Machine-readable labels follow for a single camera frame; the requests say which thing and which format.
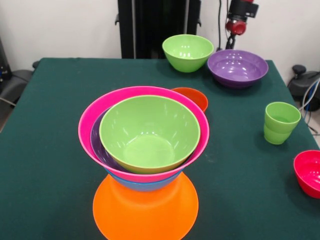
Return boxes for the green plastic cup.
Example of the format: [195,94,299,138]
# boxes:
[263,101,302,145]

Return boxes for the small red-pink plastic bowl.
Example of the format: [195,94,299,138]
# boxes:
[293,149,320,200]

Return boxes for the large pink plastic bowl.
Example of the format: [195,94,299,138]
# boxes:
[77,85,210,183]

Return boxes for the blue plastic bowl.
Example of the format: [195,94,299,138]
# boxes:
[104,167,186,193]

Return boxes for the dark green tablecloth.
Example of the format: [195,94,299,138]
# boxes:
[0,57,320,240]

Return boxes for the floor cable bundle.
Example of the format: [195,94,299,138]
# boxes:
[298,79,320,136]

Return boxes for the purple plastic bowl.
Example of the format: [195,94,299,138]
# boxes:
[206,49,269,90]
[89,108,131,173]

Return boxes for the green plastic bowl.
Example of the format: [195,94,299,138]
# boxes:
[161,34,215,73]
[98,94,201,175]

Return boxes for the black hanging cable with plug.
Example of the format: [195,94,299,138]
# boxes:
[215,0,232,52]

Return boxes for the black pedestal column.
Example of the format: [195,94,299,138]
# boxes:
[115,0,202,60]

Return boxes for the small orange-red plastic bowl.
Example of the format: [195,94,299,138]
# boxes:
[171,87,209,112]

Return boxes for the large orange plastic bowl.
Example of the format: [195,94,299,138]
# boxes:
[92,171,200,240]

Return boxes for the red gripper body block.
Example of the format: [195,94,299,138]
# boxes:
[225,19,247,36]

